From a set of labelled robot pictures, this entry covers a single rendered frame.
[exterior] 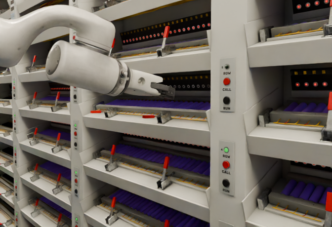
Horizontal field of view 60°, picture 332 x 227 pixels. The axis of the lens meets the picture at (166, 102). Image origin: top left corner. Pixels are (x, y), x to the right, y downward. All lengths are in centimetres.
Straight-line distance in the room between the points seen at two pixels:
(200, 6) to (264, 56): 42
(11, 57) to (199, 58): 41
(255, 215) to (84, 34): 54
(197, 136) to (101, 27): 35
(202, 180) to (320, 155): 35
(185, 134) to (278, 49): 32
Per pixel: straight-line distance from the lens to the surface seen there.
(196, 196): 81
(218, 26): 70
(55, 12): 60
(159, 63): 82
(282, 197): 73
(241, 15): 68
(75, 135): 121
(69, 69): 58
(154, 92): 70
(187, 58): 75
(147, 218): 105
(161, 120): 82
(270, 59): 64
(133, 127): 92
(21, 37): 59
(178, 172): 89
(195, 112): 79
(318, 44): 60
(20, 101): 181
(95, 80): 61
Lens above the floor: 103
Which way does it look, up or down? 2 degrees down
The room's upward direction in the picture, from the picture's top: straight up
